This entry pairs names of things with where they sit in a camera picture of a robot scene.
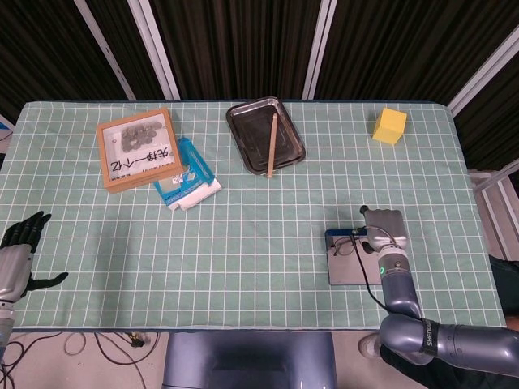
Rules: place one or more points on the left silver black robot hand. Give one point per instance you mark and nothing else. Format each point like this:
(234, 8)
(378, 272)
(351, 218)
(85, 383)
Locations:
(14, 267)

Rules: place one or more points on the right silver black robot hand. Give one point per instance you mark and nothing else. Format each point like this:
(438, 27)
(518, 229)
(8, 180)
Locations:
(387, 229)

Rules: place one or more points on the thin-framed eyeglasses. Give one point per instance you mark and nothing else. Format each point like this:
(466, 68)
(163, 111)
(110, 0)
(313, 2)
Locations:
(345, 241)

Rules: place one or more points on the blue tray with pink liner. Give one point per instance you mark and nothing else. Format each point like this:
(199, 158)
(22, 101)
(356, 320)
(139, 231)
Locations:
(348, 271)

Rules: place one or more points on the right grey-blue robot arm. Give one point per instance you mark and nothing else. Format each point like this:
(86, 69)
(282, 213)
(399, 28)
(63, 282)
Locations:
(399, 291)

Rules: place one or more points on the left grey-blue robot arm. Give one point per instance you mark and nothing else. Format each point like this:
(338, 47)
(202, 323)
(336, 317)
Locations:
(5, 324)

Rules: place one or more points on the yellow foam cube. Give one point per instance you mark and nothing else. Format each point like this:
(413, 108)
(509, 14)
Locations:
(389, 129)

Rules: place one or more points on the wooden stick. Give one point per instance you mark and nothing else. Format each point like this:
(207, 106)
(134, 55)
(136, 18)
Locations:
(271, 150)

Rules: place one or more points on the wooden glass-lid box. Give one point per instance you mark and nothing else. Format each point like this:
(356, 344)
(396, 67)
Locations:
(138, 178)

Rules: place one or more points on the steel rectangular tray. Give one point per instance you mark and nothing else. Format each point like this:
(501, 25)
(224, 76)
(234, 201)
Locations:
(251, 133)

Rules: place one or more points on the green checked tablecloth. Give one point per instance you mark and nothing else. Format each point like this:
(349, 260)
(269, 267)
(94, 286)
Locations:
(202, 263)

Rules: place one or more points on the grey-blue robot torso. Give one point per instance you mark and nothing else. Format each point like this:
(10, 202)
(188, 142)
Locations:
(247, 360)

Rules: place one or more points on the flattened blue white carton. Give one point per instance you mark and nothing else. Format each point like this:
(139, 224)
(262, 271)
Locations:
(194, 178)

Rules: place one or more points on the dark pleated curtain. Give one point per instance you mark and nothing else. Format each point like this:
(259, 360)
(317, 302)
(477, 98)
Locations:
(243, 44)

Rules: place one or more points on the white metal frame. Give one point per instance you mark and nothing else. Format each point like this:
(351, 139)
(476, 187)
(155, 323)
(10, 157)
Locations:
(492, 190)

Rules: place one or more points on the slim white partition post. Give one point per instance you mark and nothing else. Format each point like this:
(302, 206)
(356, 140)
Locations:
(107, 52)

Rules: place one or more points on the double white partition post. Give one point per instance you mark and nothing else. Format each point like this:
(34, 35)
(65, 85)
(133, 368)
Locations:
(158, 52)

